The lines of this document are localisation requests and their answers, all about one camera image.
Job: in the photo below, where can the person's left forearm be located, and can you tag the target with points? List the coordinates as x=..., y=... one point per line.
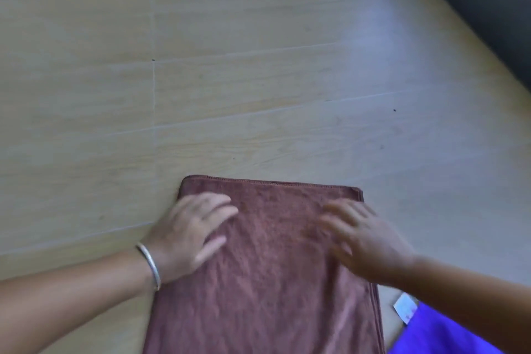
x=62, y=308

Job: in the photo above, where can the person's right forearm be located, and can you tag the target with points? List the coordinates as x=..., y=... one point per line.
x=477, y=300

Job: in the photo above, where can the purple towel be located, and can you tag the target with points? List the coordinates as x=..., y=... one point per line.
x=435, y=337

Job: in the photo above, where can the dark framed window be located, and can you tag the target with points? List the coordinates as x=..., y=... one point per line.
x=489, y=1

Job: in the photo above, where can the person's right hand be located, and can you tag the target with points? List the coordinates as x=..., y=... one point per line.
x=373, y=246

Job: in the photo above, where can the person's left hand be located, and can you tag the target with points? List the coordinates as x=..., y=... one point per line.
x=182, y=237

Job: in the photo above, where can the brown towel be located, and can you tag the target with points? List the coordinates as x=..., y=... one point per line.
x=269, y=283

